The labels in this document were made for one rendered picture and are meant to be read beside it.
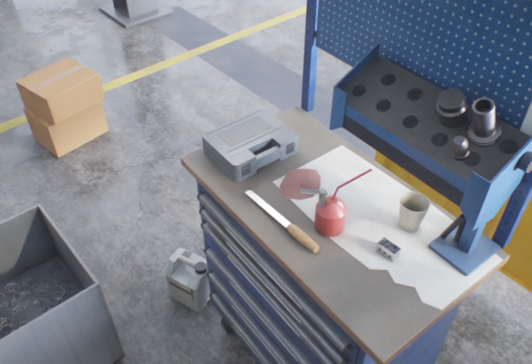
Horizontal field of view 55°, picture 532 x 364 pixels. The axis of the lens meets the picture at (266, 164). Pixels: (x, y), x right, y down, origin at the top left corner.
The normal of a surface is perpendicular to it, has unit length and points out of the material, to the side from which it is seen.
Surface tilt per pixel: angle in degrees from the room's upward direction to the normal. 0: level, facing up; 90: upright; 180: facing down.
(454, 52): 90
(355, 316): 0
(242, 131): 0
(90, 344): 90
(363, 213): 0
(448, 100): 28
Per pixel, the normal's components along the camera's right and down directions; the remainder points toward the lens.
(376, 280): 0.00, -0.76
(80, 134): 0.75, 0.44
